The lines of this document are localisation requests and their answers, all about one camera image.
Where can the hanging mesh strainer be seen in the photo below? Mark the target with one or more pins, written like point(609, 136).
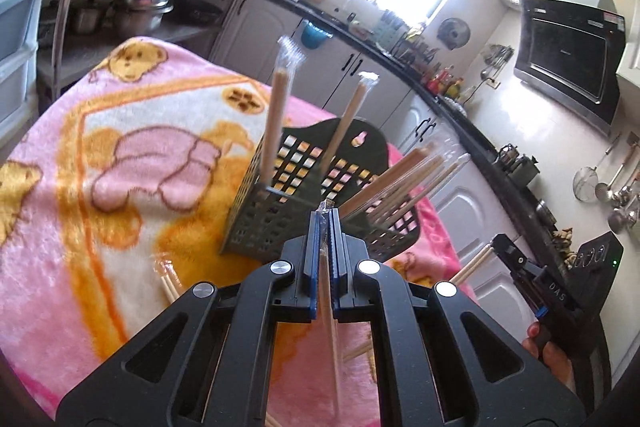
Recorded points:
point(586, 184)

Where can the dark green utensil basket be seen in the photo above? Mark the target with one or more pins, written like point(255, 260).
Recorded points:
point(260, 222)

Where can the black wok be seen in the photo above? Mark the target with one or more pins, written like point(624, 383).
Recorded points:
point(200, 12)

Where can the hanging metal ladle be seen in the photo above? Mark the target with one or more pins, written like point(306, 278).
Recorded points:
point(600, 193)
point(619, 218)

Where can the metal kettle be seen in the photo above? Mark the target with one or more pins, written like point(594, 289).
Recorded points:
point(524, 171)

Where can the row of sauce bottles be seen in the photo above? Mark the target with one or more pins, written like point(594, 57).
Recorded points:
point(442, 84)

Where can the small metal teapot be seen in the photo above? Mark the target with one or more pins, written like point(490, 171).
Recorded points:
point(506, 156)

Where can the small steel pot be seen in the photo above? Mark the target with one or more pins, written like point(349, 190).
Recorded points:
point(87, 19)
point(50, 27)

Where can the blue hanging bin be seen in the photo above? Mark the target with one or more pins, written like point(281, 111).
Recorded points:
point(315, 37)

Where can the white kitchen cabinets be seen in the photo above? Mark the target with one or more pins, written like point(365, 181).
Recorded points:
point(260, 27)

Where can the green knife block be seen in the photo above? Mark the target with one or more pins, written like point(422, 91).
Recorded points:
point(392, 29)

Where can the large steel pot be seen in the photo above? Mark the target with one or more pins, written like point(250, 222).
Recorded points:
point(142, 14)

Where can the black range hood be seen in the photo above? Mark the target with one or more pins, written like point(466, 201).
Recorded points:
point(565, 57)

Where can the wall rack with utensils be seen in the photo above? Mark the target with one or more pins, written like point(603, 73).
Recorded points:
point(497, 57)

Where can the pink bear printed blanket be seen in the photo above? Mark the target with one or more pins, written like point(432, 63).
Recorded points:
point(75, 232)

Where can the bunch of chopsticks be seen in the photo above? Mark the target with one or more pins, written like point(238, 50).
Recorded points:
point(395, 179)

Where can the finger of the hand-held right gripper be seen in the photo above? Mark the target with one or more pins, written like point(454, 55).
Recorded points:
point(515, 268)
point(515, 252)

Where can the wall power outlet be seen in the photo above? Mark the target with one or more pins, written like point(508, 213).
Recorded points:
point(493, 83)

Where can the person's right hand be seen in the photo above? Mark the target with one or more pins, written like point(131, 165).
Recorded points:
point(552, 364)

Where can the plastic drawer unit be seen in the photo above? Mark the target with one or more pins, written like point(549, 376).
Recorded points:
point(20, 22)

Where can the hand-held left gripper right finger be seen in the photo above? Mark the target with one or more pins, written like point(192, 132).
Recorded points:
point(338, 267)

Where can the pile of chopsticks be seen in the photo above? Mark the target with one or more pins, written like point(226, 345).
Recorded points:
point(170, 284)

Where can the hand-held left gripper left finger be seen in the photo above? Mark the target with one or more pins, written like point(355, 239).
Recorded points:
point(314, 267)

